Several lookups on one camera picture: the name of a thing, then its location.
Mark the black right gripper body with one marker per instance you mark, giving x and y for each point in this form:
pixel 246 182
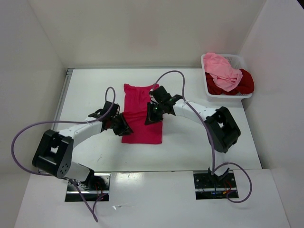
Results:
pixel 155 110

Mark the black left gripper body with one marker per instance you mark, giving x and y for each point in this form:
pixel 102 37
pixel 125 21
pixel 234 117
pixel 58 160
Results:
pixel 118 124

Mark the magenta t shirt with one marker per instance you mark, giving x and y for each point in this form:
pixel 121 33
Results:
pixel 135 113

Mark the light pink t shirt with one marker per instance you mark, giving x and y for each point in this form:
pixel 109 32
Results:
pixel 223 74

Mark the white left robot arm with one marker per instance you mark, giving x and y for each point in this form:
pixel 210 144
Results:
pixel 54 152

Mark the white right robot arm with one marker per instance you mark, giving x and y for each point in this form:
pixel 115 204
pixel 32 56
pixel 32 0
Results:
pixel 221 128

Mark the white plastic basket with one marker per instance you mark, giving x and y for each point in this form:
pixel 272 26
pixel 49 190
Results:
pixel 237 62

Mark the dark red t shirt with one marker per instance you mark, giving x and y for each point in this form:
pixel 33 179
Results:
pixel 245 86

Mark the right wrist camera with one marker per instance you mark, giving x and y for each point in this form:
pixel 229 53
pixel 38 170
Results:
pixel 160 95

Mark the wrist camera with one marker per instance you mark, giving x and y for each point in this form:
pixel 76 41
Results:
pixel 111 109
pixel 160 95

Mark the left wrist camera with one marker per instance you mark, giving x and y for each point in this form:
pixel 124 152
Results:
pixel 111 109

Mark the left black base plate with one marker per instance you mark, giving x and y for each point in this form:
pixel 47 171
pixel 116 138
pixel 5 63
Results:
pixel 99 189

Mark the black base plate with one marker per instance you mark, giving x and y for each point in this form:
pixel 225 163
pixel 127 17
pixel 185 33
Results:
pixel 99 189
pixel 205 190

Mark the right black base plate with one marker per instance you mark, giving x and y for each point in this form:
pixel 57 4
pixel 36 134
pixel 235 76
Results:
pixel 205 190

